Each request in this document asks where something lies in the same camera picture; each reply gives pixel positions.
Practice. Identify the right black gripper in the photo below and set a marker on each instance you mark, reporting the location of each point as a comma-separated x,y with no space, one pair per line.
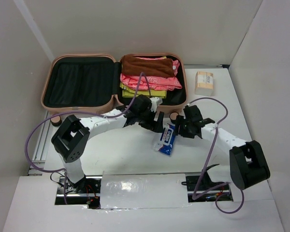
184,126

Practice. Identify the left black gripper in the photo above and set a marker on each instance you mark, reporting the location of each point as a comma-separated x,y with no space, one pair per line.
157,126

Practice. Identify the blue white wet wipes pack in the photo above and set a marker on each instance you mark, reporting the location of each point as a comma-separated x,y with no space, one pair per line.
164,142

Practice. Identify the pink patterned garment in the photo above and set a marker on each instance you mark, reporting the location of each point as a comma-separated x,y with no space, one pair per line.
152,82

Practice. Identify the yellow-green shorts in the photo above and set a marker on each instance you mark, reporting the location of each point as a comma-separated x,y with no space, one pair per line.
129,92

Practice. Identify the brown towel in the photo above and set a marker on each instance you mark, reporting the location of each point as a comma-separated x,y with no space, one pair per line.
134,66

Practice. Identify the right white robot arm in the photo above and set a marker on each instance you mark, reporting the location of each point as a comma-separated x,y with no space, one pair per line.
247,163

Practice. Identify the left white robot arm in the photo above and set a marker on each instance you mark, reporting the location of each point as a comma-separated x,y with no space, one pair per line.
73,134

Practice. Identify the orange tissue pack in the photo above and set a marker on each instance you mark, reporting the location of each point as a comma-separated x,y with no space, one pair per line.
204,83

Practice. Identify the white taped cover sheet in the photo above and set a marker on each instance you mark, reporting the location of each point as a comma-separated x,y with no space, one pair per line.
143,191

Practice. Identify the pink open suitcase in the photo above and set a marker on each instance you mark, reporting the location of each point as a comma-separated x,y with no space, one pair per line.
83,82

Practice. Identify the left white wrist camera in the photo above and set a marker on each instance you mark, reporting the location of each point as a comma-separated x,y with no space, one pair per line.
155,101

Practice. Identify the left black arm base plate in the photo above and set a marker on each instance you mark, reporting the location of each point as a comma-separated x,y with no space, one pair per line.
87,193

